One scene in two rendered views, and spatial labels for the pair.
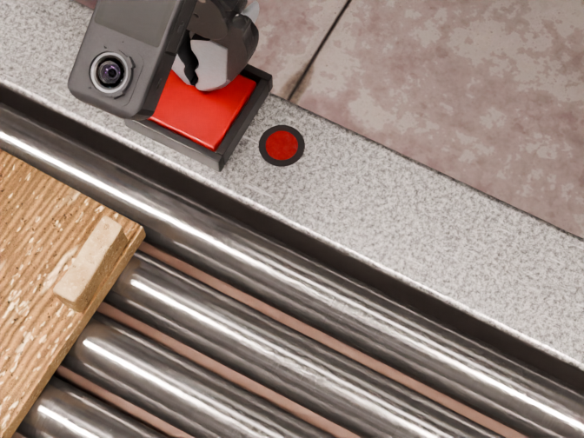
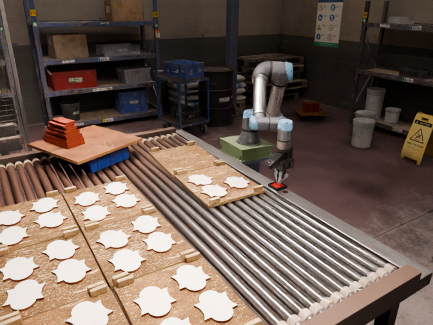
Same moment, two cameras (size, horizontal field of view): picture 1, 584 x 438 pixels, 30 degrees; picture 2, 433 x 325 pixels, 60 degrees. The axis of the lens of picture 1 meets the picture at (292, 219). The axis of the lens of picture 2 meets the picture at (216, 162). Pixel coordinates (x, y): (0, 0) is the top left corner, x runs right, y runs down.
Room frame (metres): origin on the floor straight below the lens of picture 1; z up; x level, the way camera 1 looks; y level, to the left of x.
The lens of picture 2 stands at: (-1.44, -0.54, 1.85)
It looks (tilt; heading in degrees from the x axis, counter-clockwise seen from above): 23 degrees down; 29
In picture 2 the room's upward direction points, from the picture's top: straight up
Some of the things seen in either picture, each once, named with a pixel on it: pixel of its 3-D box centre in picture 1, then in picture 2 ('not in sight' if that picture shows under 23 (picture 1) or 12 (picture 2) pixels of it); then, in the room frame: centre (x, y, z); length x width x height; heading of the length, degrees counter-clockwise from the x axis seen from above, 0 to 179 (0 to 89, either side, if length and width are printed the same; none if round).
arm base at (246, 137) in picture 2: not in sight; (249, 135); (0.87, 0.46, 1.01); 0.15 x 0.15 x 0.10
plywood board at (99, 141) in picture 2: not in sight; (86, 142); (0.15, 1.28, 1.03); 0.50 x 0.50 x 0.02; 84
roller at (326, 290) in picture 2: not in sight; (202, 193); (0.12, 0.40, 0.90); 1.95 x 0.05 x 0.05; 61
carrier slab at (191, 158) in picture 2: not in sight; (185, 158); (0.44, 0.72, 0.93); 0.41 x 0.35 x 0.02; 58
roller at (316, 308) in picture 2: not in sight; (186, 198); (0.03, 0.45, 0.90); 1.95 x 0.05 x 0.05; 61
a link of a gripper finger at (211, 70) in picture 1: (232, 39); (283, 177); (0.38, 0.04, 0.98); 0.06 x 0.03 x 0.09; 151
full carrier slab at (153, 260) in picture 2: not in sight; (136, 240); (-0.45, 0.38, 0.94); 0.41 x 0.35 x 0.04; 60
